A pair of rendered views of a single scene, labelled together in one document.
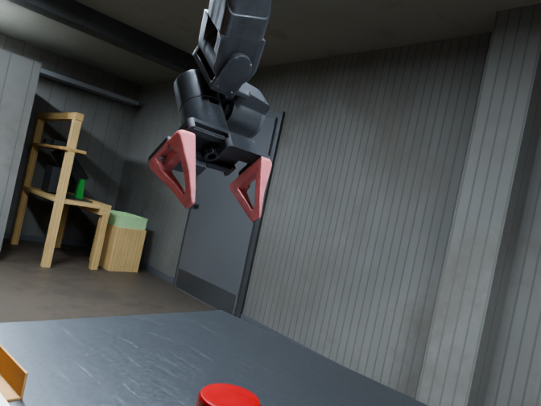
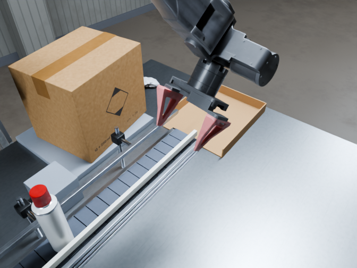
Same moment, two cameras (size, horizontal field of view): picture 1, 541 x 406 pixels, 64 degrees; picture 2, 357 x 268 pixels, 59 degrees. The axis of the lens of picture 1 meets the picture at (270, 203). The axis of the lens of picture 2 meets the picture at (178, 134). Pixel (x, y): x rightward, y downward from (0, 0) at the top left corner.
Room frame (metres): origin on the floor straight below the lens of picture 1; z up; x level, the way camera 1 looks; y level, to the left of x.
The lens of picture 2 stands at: (0.48, -0.39, 1.58)
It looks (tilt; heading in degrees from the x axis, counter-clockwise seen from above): 43 degrees down; 87
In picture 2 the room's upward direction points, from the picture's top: straight up
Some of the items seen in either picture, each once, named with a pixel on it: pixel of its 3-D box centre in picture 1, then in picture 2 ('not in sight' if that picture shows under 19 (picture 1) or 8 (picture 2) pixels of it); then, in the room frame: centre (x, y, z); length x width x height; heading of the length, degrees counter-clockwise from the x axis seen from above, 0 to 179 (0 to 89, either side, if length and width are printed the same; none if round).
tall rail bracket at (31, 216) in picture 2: not in sight; (35, 223); (0.16, 0.04, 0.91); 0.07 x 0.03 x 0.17; 140
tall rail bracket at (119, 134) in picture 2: not in sight; (125, 151); (0.35, 0.26, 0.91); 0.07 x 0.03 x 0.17; 140
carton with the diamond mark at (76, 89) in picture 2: not in sight; (86, 91); (0.22, 0.47, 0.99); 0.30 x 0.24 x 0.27; 57
